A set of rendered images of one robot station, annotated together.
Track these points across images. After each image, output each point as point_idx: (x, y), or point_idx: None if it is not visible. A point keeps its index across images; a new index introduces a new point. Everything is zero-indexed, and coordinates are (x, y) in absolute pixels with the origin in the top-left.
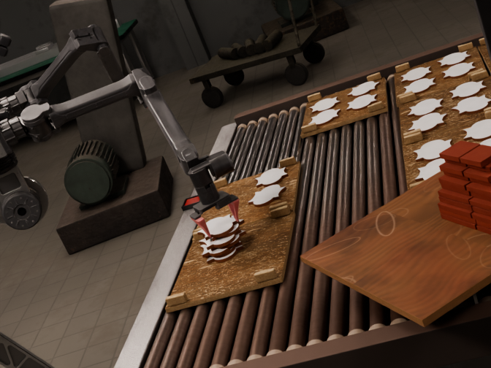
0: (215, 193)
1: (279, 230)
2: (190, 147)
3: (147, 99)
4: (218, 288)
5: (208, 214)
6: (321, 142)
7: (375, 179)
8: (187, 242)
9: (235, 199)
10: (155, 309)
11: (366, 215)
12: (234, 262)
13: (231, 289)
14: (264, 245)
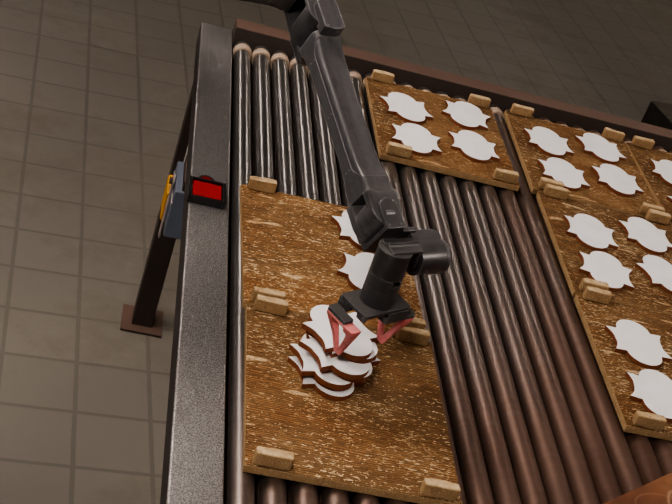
0: (395, 298)
1: (419, 377)
2: (391, 198)
3: (318, 43)
4: (345, 468)
5: (258, 250)
6: (418, 190)
7: (546, 345)
8: (223, 294)
9: (411, 317)
10: (209, 446)
11: (646, 484)
12: (354, 413)
13: (372, 484)
14: (402, 402)
